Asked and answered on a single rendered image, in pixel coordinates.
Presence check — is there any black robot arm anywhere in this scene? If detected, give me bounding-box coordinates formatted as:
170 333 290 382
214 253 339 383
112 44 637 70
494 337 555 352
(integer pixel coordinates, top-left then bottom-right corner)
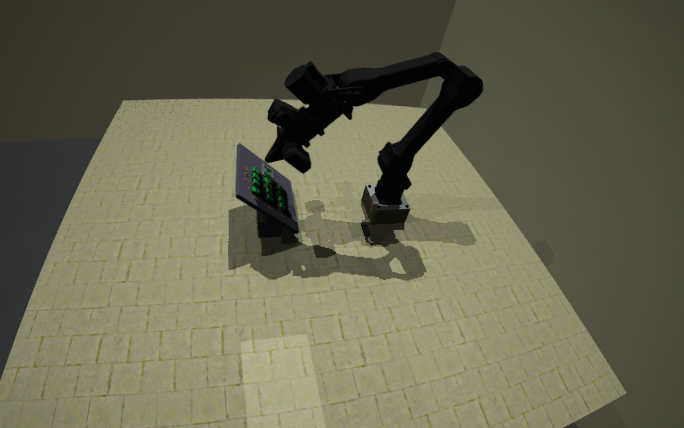
268 52 484 205

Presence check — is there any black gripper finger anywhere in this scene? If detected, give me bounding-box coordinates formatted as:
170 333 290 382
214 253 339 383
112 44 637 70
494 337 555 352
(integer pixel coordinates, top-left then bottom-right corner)
265 137 284 163
265 127 288 159

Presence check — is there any dark grey switch panel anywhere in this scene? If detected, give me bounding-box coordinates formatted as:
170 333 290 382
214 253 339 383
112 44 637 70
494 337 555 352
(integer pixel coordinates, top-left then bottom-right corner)
235 143 299 238

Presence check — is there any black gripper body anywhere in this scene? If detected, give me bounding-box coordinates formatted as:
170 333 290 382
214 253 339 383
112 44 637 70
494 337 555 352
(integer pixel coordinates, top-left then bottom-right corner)
280 106 326 174

